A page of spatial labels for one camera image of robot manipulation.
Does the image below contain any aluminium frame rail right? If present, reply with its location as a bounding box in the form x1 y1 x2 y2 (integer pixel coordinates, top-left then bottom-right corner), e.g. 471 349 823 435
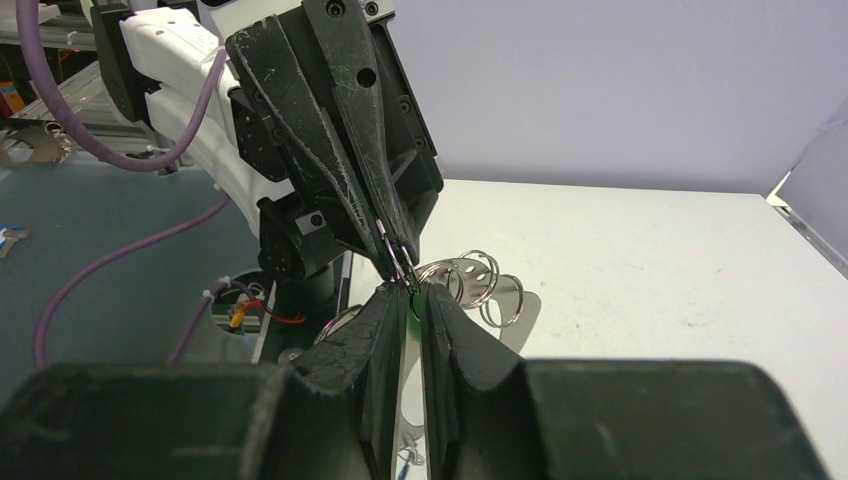
766 193 847 278

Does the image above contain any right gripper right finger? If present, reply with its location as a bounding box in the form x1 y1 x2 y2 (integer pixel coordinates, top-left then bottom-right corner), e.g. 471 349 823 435
420 285 530 479

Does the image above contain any silver metal key organizer ring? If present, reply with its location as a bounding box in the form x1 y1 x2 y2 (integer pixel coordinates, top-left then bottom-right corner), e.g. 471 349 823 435
311 249 543 480

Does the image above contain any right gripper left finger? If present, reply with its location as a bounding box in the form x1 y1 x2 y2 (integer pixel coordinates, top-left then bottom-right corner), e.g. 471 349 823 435
284 283 406 479

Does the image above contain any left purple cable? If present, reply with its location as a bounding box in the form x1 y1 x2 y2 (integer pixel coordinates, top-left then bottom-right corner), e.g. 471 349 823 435
16 0 273 369

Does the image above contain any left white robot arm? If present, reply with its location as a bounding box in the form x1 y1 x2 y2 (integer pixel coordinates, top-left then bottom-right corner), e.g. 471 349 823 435
91 1 443 287

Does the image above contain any spare metal key organizer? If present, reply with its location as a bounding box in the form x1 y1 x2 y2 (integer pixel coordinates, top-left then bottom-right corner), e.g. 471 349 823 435
1 122 72 168

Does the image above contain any spare key on floor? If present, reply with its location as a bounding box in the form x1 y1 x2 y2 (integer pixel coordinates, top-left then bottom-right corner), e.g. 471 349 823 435
0 226 31 258

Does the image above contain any key with green tag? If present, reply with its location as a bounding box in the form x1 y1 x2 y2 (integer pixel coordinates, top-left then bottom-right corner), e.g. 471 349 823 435
407 293 423 342

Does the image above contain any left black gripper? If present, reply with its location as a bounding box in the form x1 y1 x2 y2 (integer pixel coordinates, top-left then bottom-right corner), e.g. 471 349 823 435
226 1 443 281

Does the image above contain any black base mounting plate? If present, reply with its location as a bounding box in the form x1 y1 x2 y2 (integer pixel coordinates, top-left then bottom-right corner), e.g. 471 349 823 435
251 253 353 363

